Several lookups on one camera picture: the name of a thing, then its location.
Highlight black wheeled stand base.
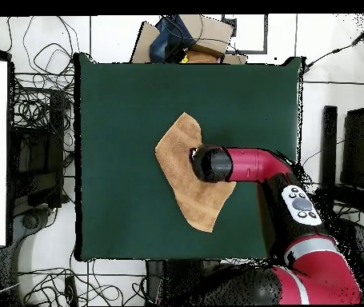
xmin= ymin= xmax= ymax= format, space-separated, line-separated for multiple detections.
xmin=8 ymin=205 xmax=61 ymax=257

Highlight blue jeans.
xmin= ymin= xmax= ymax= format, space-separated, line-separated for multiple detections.
xmin=149 ymin=14 xmax=198 ymax=64

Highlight black cable with adapter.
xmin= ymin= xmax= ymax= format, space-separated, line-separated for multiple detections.
xmin=302 ymin=14 xmax=364 ymax=81

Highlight black upright post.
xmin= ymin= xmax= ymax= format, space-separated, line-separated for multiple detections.
xmin=318 ymin=105 xmax=338 ymax=193

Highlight orange-brown cloth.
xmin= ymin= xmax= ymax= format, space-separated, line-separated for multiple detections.
xmin=182 ymin=47 xmax=226 ymax=64

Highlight black equipment stand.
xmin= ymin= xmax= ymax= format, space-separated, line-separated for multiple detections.
xmin=8 ymin=89 xmax=70 ymax=209

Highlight black cable tangle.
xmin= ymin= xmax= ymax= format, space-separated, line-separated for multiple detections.
xmin=6 ymin=15 xmax=80 ymax=151

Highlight orange terry towel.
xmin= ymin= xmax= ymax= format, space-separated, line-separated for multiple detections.
xmin=154 ymin=111 xmax=238 ymax=233

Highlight dark green table cloth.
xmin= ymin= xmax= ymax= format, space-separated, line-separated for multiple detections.
xmin=73 ymin=52 xmax=305 ymax=261

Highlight dark-framed white board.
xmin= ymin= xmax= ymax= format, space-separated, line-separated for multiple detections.
xmin=222 ymin=14 xmax=269 ymax=54

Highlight brown cardboard sheet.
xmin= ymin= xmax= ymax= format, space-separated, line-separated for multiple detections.
xmin=130 ymin=21 xmax=161 ymax=64

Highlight brown cardboard box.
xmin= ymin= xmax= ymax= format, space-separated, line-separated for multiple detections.
xmin=177 ymin=14 xmax=235 ymax=55

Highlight black chair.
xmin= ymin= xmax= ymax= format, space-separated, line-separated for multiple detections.
xmin=341 ymin=106 xmax=364 ymax=193

